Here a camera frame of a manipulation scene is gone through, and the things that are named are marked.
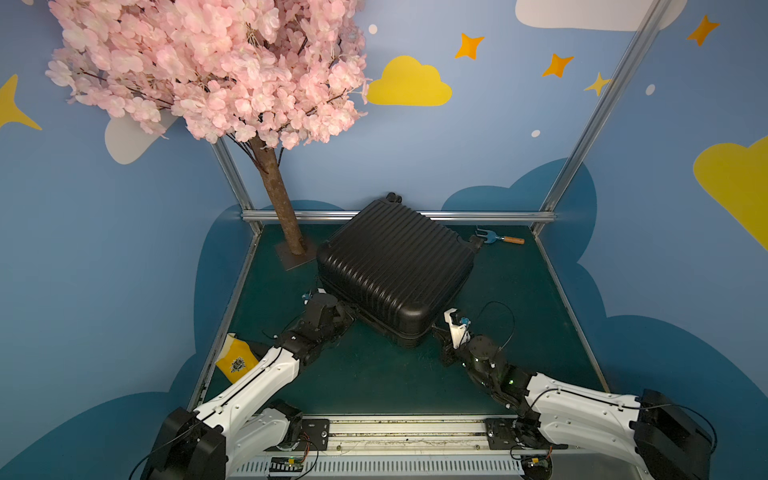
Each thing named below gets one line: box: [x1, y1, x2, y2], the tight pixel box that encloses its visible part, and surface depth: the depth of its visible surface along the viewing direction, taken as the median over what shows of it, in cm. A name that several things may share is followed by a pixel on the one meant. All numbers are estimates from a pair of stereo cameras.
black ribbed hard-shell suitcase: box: [317, 192, 483, 347], surface depth 86 cm
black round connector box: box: [522, 454, 553, 480], surface depth 73 cm
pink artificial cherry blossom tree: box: [45, 1, 372, 271], surface depth 53 cm
